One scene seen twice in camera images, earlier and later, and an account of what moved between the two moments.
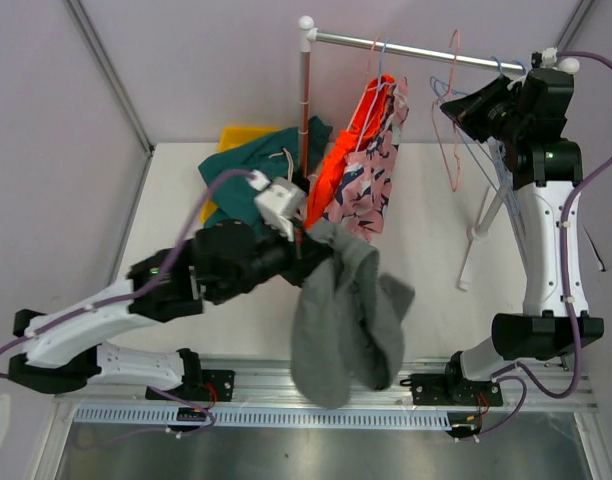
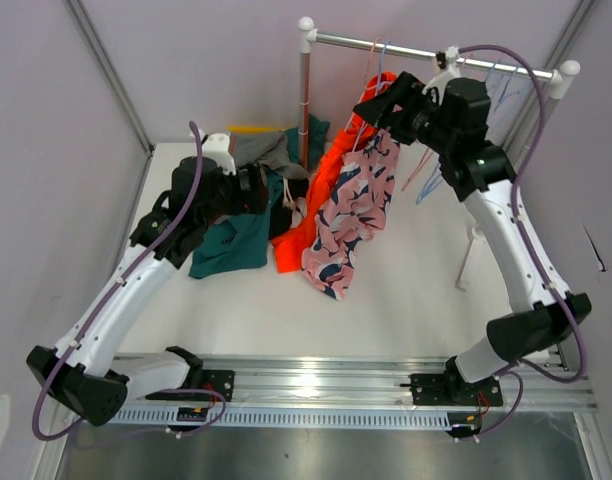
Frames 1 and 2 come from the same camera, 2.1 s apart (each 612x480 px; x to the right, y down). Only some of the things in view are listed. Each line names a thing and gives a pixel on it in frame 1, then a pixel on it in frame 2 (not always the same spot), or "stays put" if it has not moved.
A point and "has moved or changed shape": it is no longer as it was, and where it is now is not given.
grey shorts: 349,320 to 268,150
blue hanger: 496,149 has moved or changed shape
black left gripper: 304,256 to 247,201
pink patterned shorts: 357,203 stays put
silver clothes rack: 308,35 stays put
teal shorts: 276,153 has moved or changed shape
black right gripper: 470,110 to 407,93
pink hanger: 451,99 has moved or changed shape
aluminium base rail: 269,384 stays put
